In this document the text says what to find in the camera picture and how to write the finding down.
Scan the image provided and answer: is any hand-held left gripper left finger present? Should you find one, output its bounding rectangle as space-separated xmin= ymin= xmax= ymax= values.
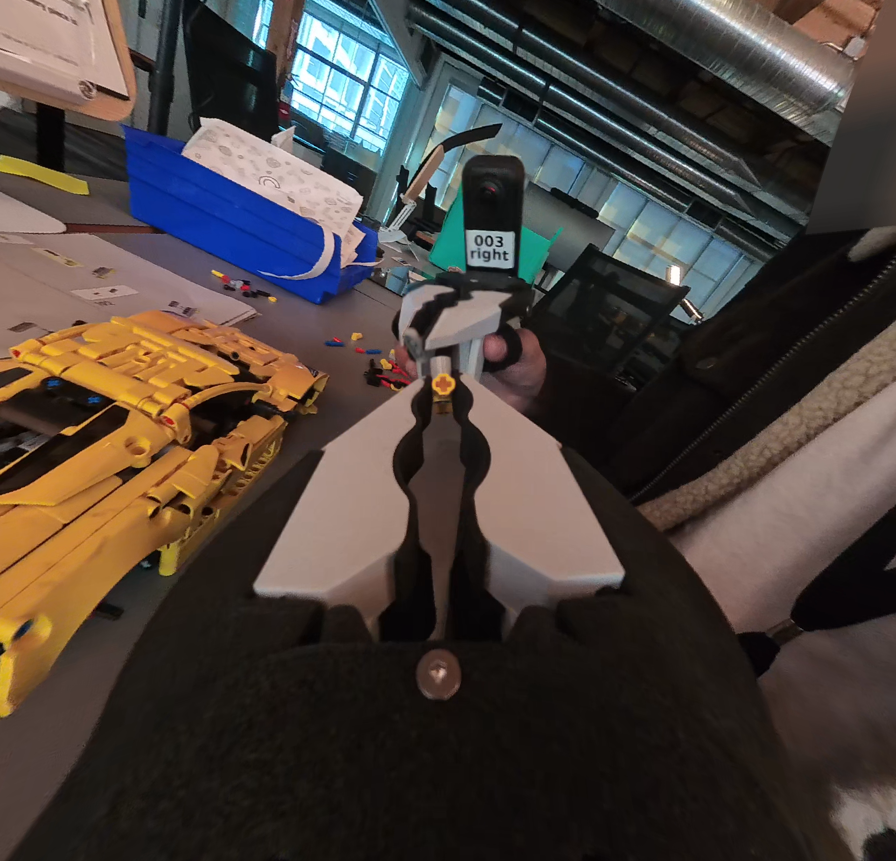
xmin=253 ymin=376 xmax=427 ymax=603

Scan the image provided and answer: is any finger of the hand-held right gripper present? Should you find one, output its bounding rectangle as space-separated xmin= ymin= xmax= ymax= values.
xmin=422 ymin=292 xmax=504 ymax=352
xmin=399 ymin=285 xmax=457 ymax=359

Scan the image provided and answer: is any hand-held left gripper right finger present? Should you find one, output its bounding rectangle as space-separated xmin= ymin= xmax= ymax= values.
xmin=458 ymin=373 xmax=625 ymax=600

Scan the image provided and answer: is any pile of red black pins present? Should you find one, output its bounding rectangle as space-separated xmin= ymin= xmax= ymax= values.
xmin=325 ymin=330 xmax=414 ymax=391

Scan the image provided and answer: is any yellow brick toy car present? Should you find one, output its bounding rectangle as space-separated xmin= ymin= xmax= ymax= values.
xmin=0 ymin=311 xmax=330 ymax=718

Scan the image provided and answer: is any building instruction booklet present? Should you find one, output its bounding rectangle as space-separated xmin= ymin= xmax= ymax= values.
xmin=0 ymin=233 xmax=260 ymax=337

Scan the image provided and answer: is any grey desk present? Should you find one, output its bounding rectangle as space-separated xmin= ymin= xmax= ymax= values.
xmin=0 ymin=175 xmax=449 ymax=861

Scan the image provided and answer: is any person's right hand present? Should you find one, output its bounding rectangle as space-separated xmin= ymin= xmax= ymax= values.
xmin=482 ymin=327 xmax=548 ymax=415

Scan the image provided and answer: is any teal felt bag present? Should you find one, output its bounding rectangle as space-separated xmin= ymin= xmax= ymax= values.
xmin=428 ymin=189 xmax=564 ymax=295

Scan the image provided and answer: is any black monitor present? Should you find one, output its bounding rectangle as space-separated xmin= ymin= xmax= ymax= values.
xmin=521 ymin=185 xmax=617 ymax=253

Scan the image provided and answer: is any white paper strip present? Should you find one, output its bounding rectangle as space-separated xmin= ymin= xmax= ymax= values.
xmin=258 ymin=227 xmax=337 ymax=282

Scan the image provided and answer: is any black mesh chair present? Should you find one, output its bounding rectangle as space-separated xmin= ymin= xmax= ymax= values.
xmin=532 ymin=245 xmax=690 ymax=389

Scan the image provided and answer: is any cluster of mixed small pins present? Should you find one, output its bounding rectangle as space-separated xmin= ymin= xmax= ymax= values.
xmin=212 ymin=269 xmax=279 ymax=303

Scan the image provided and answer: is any window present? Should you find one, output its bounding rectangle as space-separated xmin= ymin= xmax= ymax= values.
xmin=280 ymin=0 xmax=410 ymax=155

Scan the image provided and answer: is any blue plastic bin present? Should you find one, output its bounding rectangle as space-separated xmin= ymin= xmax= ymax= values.
xmin=122 ymin=124 xmax=382 ymax=306

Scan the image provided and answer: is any black metal pole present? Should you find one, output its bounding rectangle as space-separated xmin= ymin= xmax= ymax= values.
xmin=147 ymin=0 xmax=190 ymax=116

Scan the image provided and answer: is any wooden board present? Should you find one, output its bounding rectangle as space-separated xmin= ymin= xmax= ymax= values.
xmin=0 ymin=0 xmax=135 ymax=121

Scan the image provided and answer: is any yellow paper scrap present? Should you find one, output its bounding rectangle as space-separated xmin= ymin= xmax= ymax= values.
xmin=0 ymin=155 xmax=91 ymax=195

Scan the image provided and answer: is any instruction sheet with coloured blocks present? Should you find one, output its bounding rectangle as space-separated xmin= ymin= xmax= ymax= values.
xmin=0 ymin=0 xmax=130 ymax=102

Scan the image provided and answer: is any silver air duct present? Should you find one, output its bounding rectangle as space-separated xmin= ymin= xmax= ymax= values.
xmin=399 ymin=0 xmax=858 ymax=148

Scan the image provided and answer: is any wooden post with red label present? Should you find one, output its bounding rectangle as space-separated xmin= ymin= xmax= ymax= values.
xmin=266 ymin=0 xmax=312 ymax=88

